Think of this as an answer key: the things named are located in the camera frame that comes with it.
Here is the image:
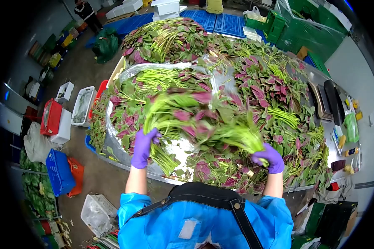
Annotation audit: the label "person's left hand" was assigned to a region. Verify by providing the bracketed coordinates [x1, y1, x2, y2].
[130, 128, 162, 170]

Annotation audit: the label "person's right hand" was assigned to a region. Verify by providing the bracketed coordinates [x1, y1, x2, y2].
[251, 143, 285, 174]

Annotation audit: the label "person's right fingers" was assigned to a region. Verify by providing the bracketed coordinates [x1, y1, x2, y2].
[251, 153, 270, 167]

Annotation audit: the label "person's left fingers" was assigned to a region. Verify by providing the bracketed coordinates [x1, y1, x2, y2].
[143, 128, 162, 145]

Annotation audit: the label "long-stemmed amaranth bunch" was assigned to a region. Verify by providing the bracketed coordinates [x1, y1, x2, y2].
[142, 89, 214, 177]

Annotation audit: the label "bushy amaranth bunch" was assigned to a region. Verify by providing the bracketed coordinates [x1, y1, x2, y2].
[175, 104, 268, 167]

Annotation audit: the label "amaranth heap in plastic liner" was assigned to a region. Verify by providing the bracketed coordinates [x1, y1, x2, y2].
[107, 67, 214, 156]

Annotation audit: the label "blue tub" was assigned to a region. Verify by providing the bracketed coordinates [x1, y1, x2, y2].
[84, 126, 97, 153]

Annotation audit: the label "large spread amaranth pile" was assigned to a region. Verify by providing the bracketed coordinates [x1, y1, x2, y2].
[187, 33, 332, 195]

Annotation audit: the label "open white foam box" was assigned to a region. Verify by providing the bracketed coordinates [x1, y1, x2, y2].
[71, 86, 97, 127]

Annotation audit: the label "dark red pouch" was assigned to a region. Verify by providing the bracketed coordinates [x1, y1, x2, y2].
[331, 159, 347, 172]

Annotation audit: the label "person's body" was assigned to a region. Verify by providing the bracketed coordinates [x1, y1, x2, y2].
[117, 182, 294, 249]

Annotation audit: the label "orange plastic crate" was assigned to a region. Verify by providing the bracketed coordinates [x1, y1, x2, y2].
[66, 157, 85, 198]

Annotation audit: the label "tall white foam box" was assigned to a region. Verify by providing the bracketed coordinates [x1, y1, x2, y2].
[50, 108, 72, 145]

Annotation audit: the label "steel weighing scale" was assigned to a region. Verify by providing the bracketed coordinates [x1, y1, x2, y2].
[308, 79, 345, 126]

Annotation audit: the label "white plastic basket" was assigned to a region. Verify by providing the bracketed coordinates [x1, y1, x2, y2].
[80, 194, 118, 237]

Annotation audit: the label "round stacked amaranth heap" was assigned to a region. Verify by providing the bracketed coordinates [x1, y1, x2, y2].
[122, 17, 210, 65]

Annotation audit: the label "green plastic bag roll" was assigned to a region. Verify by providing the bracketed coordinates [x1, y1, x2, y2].
[344, 112, 360, 143]

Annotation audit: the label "small white foam box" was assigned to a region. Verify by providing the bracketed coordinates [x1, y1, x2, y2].
[54, 82, 75, 103]

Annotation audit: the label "blue plastic crate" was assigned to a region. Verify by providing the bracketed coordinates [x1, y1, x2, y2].
[46, 148, 76, 197]

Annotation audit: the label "dark green bag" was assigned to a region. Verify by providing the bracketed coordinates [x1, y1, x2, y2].
[92, 28, 121, 65]

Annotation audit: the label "red plastic crate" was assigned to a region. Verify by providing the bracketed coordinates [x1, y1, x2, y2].
[40, 98, 63, 136]

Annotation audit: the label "white sack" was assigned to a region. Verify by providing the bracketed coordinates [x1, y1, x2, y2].
[23, 121, 62, 164]

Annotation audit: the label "rack of leafy greens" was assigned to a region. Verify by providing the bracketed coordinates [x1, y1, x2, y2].
[18, 149, 58, 219]

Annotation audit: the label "stack of white foam boxes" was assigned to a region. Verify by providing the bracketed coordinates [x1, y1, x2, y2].
[151, 0, 188, 21]

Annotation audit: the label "row of coloured crates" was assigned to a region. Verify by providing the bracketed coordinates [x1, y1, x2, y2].
[27, 19, 88, 70]

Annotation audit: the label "green plastic crate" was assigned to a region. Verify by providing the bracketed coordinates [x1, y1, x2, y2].
[244, 9, 286, 44]

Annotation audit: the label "large green lined bin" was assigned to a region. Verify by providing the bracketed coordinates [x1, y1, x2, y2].
[274, 0, 351, 63]

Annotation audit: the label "white plastic bag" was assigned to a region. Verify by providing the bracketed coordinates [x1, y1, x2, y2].
[243, 6, 267, 23]

